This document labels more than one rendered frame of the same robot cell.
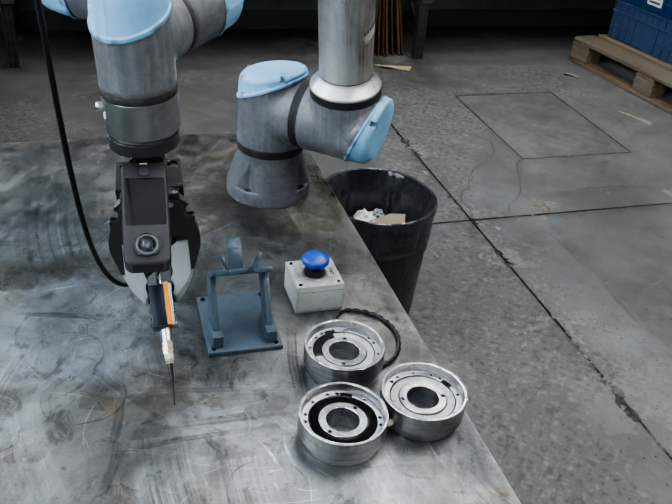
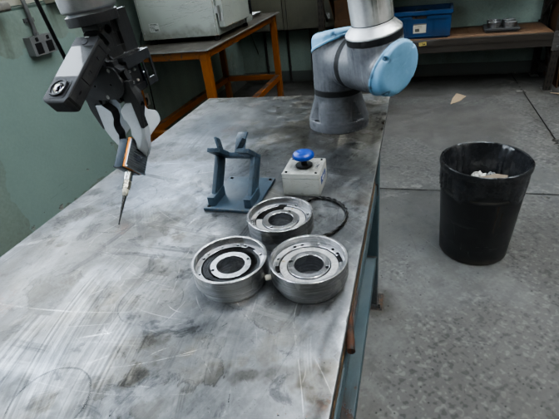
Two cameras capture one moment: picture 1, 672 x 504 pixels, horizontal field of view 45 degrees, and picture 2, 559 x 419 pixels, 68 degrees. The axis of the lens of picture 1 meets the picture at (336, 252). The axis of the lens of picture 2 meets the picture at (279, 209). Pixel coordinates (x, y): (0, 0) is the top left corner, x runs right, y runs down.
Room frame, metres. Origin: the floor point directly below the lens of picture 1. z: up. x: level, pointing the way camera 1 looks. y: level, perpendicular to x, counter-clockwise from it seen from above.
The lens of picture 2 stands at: (0.39, -0.38, 1.19)
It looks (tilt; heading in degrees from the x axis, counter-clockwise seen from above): 31 degrees down; 39
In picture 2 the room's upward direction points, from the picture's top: 7 degrees counter-clockwise
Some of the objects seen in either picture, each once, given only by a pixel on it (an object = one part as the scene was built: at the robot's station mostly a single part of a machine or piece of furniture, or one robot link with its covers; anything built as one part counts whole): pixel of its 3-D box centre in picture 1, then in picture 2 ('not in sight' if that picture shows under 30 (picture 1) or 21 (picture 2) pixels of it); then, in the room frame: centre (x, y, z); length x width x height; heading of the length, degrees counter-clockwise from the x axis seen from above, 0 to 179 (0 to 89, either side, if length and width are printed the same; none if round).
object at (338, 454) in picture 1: (342, 424); (231, 268); (0.70, -0.03, 0.82); 0.10 x 0.10 x 0.04
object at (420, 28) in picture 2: not in sight; (420, 22); (4.31, 0.98, 0.56); 0.52 x 0.38 x 0.22; 107
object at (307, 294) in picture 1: (312, 281); (305, 174); (0.98, 0.03, 0.82); 0.08 x 0.07 x 0.05; 20
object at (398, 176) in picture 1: (370, 257); (478, 204); (2.02, -0.10, 0.21); 0.34 x 0.34 x 0.43
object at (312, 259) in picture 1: (314, 269); (304, 163); (0.98, 0.03, 0.85); 0.04 x 0.04 x 0.05
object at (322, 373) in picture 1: (343, 355); (281, 223); (0.82, -0.02, 0.82); 0.10 x 0.10 x 0.04
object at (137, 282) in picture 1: (136, 262); (123, 124); (0.76, 0.22, 0.98); 0.06 x 0.03 x 0.09; 15
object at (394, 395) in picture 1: (421, 402); (309, 269); (0.75, -0.12, 0.82); 0.08 x 0.08 x 0.02
